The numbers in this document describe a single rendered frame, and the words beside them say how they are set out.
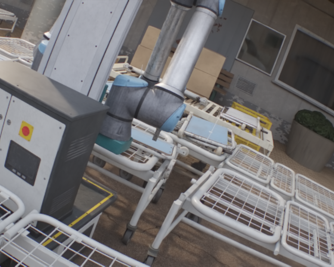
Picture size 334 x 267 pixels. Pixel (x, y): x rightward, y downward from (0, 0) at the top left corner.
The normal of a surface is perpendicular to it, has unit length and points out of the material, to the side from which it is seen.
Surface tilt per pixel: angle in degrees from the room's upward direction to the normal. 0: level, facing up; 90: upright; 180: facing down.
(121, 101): 92
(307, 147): 101
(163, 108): 70
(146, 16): 90
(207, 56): 90
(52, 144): 90
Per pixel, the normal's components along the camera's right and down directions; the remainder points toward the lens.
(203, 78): -0.11, 0.22
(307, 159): -0.37, 0.29
